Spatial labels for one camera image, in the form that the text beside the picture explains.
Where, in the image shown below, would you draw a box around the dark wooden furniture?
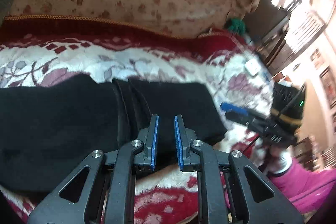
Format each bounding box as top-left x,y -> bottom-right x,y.
243,0 -> 302,76

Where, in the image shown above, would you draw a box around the black pants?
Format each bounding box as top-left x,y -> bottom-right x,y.
1,74 -> 226,194

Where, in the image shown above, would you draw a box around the pink sleeve right forearm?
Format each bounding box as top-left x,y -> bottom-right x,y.
268,159 -> 335,214

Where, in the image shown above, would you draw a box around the white round charger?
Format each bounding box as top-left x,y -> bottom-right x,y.
244,58 -> 261,77

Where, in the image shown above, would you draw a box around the green cable bundle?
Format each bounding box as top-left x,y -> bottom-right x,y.
225,17 -> 248,35

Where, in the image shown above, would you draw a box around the right hand white glove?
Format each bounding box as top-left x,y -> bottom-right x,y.
259,145 -> 293,175

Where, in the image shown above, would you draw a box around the red white floral blanket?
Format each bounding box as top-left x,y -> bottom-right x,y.
1,16 -> 273,223

